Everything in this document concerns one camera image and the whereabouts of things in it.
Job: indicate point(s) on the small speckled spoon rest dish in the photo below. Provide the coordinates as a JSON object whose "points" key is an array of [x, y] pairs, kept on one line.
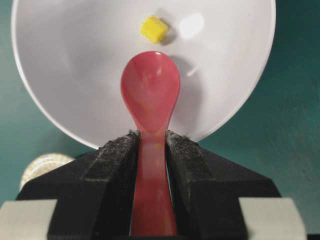
{"points": [[42, 165]]}

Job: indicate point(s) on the yellow hexagonal prism block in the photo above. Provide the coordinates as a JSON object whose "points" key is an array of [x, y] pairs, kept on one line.
{"points": [[154, 29]]}

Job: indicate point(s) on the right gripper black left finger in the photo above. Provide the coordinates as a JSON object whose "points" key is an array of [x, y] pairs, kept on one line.
{"points": [[94, 193]]}

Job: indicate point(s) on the white round bowl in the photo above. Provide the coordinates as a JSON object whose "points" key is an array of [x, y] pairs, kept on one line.
{"points": [[70, 55]]}

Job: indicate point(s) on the pink ceramic spoon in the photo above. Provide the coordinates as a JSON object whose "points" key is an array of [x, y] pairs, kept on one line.
{"points": [[150, 85]]}

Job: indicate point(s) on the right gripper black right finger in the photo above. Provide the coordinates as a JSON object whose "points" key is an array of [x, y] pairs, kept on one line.
{"points": [[206, 189]]}

